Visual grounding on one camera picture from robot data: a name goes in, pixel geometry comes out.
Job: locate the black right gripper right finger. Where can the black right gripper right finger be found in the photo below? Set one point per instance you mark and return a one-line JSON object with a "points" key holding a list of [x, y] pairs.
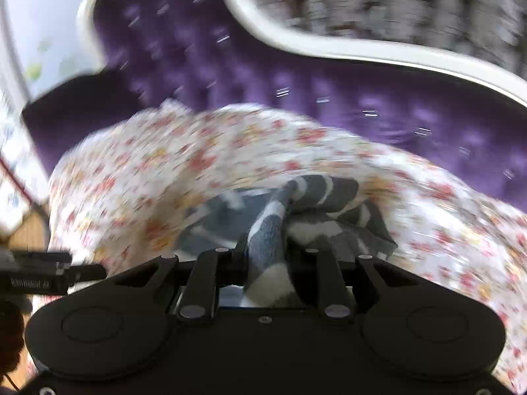
{"points": [[315, 274]]}

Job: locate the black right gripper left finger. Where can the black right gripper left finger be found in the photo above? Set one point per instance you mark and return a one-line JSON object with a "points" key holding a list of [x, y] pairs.
{"points": [[212, 271]]}

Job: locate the grey white striped sweater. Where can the grey white striped sweater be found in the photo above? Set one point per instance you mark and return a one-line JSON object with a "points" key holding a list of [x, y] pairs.
{"points": [[315, 211]]}

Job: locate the white cabinet with stickers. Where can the white cabinet with stickers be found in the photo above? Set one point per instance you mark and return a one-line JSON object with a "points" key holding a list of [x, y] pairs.
{"points": [[23, 178]]}

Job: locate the floral bed cover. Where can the floral bed cover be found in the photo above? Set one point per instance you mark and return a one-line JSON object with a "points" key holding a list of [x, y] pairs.
{"points": [[118, 198]]}

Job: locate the purple tufted white-framed sofa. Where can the purple tufted white-framed sofa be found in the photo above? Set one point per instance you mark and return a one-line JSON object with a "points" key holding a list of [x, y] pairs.
{"points": [[463, 114]]}

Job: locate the grey damask curtain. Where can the grey damask curtain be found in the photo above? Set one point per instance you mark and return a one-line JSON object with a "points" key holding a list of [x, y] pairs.
{"points": [[491, 30]]}

